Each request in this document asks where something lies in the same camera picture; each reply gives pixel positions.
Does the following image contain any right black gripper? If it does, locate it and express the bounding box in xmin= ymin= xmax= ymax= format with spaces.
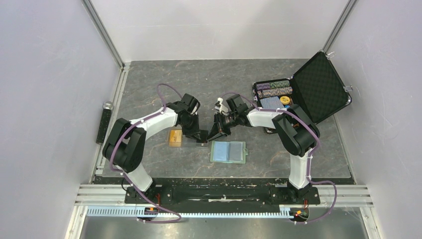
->
xmin=208 ymin=112 xmax=239 ymax=142

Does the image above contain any green leather card holder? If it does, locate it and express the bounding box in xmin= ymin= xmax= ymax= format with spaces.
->
xmin=210 ymin=141 xmax=249 ymax=164

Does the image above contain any clear plastic card box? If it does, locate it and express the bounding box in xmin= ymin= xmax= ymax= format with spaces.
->
xmin=167 ymin=127 xmax=208 ymax=148

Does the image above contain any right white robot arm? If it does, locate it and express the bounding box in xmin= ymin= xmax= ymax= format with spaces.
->
xmin=207 ymin=93 xmax=320 ymax=203

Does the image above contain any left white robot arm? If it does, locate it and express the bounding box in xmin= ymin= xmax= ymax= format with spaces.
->
xmin=103 ymin=94 xmax=208 ymax=203

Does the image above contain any orange credit card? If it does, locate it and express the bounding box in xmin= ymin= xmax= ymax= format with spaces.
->
xmin=168 ymin=129 xmax=183 ymax=147

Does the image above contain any blue playing card deck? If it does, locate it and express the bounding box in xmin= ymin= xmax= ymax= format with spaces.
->
xmin=260 ymin=96 xmax=284 ymax=110

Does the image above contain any yellow dealer chip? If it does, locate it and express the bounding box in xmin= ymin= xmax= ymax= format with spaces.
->
xmin=280 ymin=96 xmax=292 ymax=105

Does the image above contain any black tool silver knob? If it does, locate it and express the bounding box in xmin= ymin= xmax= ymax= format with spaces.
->
xmin=96 ymin=101 xmax=113 ymax=144

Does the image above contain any black poker chip case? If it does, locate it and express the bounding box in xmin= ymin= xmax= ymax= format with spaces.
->
xmin=252 ymin=50 xmax=352 ymax=124

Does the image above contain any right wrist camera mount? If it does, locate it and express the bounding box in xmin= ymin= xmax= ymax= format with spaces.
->
xmin=214 ymin=97 xmax=229 ymax=116

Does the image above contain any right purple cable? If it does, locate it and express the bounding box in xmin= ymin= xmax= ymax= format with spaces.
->
xmin=219 ymin=92 xmax=337 ymax=226

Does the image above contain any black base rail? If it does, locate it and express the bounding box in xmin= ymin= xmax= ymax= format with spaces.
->
xmin=92 ymin=176 xmax=322 ymax=207

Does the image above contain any white slotted cable duct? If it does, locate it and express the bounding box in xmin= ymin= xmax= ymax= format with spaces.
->
xmin=86 ymin=206 xmax=299 ymax=219

